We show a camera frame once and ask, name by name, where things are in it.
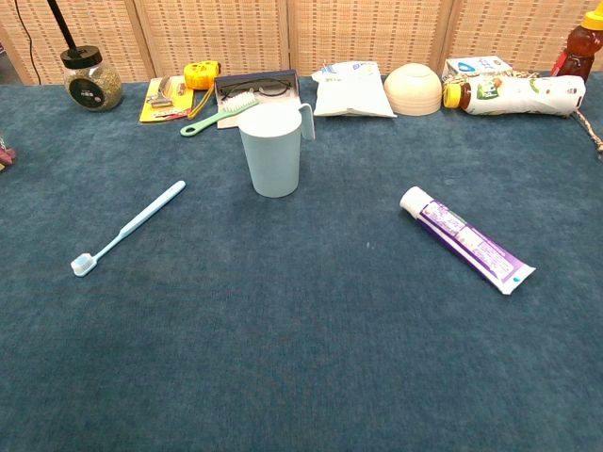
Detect purple toothpaste tube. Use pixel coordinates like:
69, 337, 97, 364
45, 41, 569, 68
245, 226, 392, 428
399, 186, 537, 297

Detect light blue toothbrush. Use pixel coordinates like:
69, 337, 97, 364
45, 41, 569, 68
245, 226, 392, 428
70, 180, 187, 278

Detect light blue plastic cup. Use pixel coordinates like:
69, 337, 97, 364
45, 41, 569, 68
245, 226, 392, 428
236, 102, 316, 199

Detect blue table cloth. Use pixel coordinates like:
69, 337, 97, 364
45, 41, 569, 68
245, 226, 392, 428
0, 74, 603, 452

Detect green scrubbing brush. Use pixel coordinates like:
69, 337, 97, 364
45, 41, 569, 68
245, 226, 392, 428
179, 91, 261, 138

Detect black eyeglasses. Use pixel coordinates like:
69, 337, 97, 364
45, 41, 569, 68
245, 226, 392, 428
217, 77, 296, 100

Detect white powder bag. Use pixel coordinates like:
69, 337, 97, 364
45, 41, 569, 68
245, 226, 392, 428
310, 59, 398, 119

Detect beige upturned bowl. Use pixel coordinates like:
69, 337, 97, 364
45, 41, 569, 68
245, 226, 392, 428
383, 63, 444, 117

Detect yellow tape measure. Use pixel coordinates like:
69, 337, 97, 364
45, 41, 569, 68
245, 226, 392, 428
183, 60, 222, 121

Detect yellow razor blister pack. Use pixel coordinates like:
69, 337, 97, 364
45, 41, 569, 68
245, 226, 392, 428
139, 74, 197, 124

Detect bamboo folding screen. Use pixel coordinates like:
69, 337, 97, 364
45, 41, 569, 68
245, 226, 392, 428
0, 0, 603, 86

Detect white blue milk carton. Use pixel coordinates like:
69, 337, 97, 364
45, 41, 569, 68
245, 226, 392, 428
441, 55, 514, 81

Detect glass jar with black lid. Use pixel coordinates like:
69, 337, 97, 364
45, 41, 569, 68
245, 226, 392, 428
59, 45, 124, 113

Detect white bottle with yellow cap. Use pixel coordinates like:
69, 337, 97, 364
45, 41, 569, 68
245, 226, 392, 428
442, 74, 587, 118

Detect black stand pole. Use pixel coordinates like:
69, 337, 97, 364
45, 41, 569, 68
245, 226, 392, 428
45, 0, 80, 52

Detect honey bear bottle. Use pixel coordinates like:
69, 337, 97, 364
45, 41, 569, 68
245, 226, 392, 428
550, 8, 603, 84

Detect beige braided rope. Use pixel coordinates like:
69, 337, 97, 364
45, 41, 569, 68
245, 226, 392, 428
511, 69, 603, 155

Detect thin black cable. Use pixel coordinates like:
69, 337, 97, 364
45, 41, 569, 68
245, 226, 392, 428
13, 0, 43, 86

